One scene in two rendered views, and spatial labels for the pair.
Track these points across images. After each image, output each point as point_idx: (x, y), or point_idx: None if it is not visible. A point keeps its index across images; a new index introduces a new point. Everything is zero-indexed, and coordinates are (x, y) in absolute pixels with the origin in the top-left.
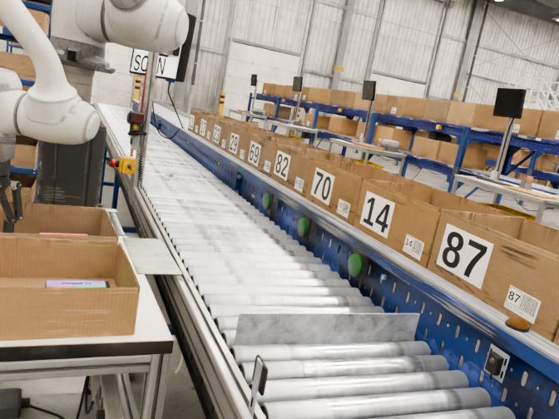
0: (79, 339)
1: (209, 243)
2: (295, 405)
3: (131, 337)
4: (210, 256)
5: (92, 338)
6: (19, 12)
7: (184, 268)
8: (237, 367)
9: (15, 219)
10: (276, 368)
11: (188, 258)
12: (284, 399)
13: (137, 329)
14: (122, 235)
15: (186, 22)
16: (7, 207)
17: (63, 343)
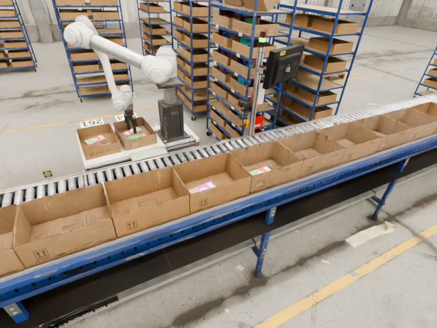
0: (82, 154)
1: (175, 163)
2: (49, 187)
3: (84, 160)
4: (158, 164)
5: (83, 155)
6: (105, 74)
7: (141, 161)
8: (71, 177)
9: (134, 127)
10: (69, 183)
11: (151, 160)
12: (58, 187)
13: (89, 160)
14: (166, 145)
15: (157, 73)
16: (132, 123)
17: (80, 153)
